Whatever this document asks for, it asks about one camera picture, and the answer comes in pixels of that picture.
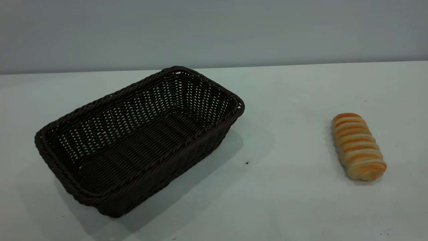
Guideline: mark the striped orange bread roll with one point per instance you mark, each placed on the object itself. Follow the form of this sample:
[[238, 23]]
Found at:
[[357, 147]]

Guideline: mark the black wicker basket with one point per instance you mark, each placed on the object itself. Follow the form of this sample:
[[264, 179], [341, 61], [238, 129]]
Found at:
[[140, 150]]

